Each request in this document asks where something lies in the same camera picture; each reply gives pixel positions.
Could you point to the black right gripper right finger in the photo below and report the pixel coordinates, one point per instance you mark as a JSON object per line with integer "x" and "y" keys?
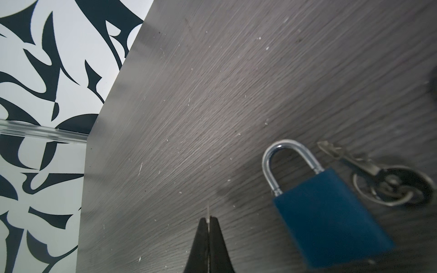
{"x": 219, "y": 260}

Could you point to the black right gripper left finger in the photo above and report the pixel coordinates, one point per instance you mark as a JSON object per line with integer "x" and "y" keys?
{"x": 198, "y": 260}

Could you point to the blue padlock key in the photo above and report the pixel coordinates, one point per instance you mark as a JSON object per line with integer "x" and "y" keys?
{"x": 388, "y": 185}

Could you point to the blue padlock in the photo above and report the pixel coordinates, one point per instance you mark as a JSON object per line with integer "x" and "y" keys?
{"x": 329, "y": 224}

